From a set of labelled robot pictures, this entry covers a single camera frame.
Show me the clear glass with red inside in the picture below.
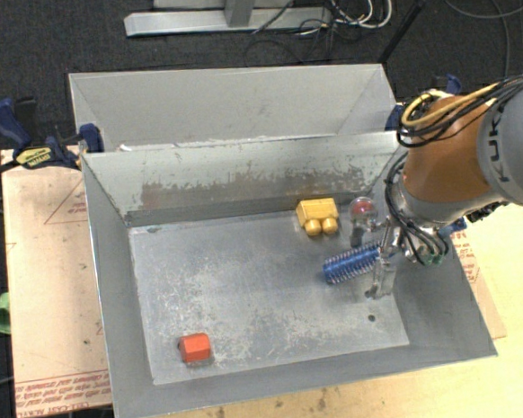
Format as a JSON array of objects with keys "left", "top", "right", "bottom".
[{"left": 345, "top": 194, "right": 381, "bottom": 248}]

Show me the brown cardboard board red print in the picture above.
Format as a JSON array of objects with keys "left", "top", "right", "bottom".
[{"left": 0, "top": 111, "right": 512, "bottom": 418}]

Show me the blue ribbed roller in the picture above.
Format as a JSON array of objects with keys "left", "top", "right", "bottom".
[{"left": 320, "top": 239, "right": 386, "bottom": 287}]

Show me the orange-red cube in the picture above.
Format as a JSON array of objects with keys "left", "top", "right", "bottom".
[{"left": 177, "top": 331, "right": 216, "bottom": 368}]

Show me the yellow toy block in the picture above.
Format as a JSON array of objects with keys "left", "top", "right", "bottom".
[{"left": 294, "top": 196, "right": 342, "bottom": 239}]

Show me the grey metal bin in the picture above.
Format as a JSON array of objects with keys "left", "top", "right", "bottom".
[{"left": 68, "top": 40, "right": 502, "bottom": 418}]

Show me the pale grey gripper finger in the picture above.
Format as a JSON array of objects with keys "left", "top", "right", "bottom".
[
  {"left": 379, "top": 258, "right": 399, "bottom": 296},
  {"left": 362, "top": 259, "right": 386, "bottom": 301}
]

